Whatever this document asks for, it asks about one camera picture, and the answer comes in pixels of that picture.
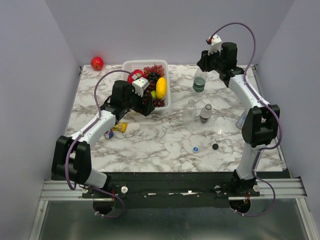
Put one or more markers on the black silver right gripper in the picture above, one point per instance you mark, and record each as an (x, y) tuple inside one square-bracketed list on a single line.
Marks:
[(203, 63)]

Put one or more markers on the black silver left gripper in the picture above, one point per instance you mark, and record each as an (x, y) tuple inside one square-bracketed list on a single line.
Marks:
[(147, 109)]

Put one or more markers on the clear plastic bottle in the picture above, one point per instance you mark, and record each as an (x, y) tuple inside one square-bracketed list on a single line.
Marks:
[(189, 111)]

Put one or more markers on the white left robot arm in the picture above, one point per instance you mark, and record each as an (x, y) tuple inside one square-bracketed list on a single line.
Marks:
[(72, 155)]

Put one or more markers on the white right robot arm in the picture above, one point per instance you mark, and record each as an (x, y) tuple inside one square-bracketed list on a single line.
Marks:
[(261, 124)]

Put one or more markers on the clear bottle green label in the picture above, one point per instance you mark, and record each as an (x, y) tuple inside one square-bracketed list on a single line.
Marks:
[(199, 80)]

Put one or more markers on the clear bottle dark label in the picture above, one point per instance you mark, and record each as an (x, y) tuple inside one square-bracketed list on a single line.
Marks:
[(205, 113)]

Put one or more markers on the blue white bottle cap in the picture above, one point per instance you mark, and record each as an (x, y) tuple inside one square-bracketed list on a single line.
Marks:
[(195, 149)]

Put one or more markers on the black bottle cap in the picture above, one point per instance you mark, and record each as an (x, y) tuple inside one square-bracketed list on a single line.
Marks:
[(215, 146)]

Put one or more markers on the red grape bunch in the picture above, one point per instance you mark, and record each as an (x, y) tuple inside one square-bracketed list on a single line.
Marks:
[(151, 89)]

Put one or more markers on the yellow mango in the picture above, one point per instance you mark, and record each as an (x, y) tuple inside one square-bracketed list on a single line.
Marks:
[(161, 88)]

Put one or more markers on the dark grape bunch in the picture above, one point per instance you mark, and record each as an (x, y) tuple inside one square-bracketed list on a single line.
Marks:
[(153, 77)]

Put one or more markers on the yellow M&M candy bag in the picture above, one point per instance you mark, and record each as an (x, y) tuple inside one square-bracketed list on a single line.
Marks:
[(120, 127)]

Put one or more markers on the red dragon fruit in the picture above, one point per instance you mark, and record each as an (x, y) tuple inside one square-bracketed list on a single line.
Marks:
[(136, 74)]

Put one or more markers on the white plastic fruit basket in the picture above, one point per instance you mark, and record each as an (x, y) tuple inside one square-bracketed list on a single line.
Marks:
[(132, 65)]

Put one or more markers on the red bull can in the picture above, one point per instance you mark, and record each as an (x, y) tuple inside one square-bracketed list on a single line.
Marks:
[(109, 134)]

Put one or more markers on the red apple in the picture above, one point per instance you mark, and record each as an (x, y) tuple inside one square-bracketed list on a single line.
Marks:
[(97, 63)]

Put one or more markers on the silver blue drink can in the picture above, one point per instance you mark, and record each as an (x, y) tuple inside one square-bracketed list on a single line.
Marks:
[(240, 122)]

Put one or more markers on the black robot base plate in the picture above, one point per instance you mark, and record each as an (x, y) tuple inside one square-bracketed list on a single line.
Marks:
[(162, 190)]

